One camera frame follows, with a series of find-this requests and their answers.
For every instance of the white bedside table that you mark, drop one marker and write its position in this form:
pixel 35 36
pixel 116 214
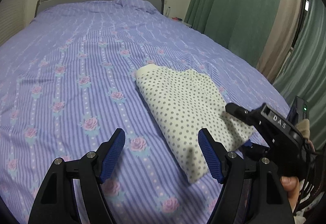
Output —
pixel 181 21

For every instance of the clear plastic bottle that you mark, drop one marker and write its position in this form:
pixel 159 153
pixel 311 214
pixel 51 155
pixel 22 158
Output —
pixel 168 11

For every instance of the purple floral bed cover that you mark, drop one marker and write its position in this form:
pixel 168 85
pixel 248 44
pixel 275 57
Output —
pixel 68 82

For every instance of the black box with green light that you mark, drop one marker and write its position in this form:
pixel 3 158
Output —
pixel 298 111

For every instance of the green curtain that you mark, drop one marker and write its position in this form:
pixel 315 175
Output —
pixel 241 26
pixel 304 72

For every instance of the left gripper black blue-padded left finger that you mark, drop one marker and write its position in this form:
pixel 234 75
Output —
pixel 55 201

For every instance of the green curtain at right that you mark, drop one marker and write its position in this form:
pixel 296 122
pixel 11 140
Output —
pixel 304 72

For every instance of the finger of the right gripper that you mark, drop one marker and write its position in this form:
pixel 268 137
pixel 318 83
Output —
pixel 252 148
pixel 240 113

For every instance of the cream polka dot shirt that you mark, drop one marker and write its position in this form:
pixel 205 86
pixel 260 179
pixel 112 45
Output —
pixel 182 103

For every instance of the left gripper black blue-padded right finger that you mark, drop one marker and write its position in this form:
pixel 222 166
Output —
pixel 267 200

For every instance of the beige curtain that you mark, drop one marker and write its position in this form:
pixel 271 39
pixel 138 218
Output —
pixel 280 39

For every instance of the person's right hand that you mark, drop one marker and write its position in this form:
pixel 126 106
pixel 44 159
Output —
pixel 291 186

